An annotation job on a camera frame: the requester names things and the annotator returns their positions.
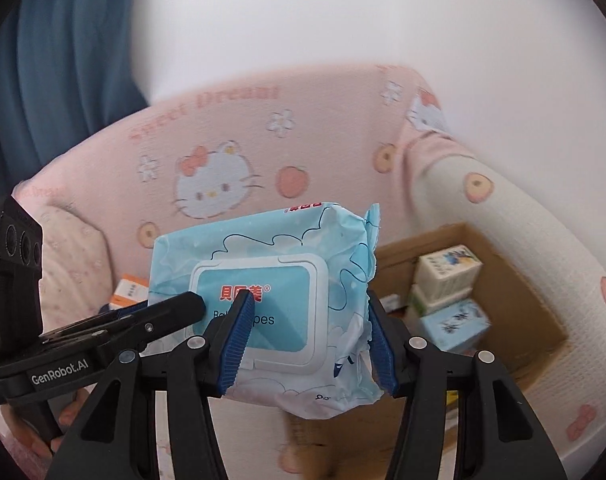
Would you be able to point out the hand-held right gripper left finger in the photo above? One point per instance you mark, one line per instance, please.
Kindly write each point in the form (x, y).
(233, 345)

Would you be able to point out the orange white tissue pack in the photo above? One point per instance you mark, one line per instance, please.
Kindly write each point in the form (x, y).
(128, 290)

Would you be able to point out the white green tissue pack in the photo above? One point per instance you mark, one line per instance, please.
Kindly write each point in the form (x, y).
(433, 302)

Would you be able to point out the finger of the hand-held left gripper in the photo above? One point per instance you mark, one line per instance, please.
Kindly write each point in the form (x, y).
(125, 311)
(173, 312)

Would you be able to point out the person's left hand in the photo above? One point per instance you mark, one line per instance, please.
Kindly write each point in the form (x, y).
(70, 412)

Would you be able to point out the white blue-print tissue pack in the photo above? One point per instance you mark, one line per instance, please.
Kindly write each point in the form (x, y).
(448, 267)

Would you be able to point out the cardboard box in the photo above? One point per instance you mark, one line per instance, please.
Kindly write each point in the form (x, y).
(523, 320)

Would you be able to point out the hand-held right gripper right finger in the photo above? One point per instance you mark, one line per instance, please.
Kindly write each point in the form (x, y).
(383, 355)

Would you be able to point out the light blue tissue pack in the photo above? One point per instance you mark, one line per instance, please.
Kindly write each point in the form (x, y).
(455, 325)

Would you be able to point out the pink printed sofa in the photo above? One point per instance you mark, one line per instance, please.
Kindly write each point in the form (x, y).
(333, 125)

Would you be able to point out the small white box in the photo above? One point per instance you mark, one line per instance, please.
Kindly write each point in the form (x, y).
(395, 302)

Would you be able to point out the light blue baby wipes pack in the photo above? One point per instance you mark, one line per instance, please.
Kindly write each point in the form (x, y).
(263, 280)

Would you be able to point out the blue curtain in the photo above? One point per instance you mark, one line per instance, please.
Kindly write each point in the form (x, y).
(58, 60)

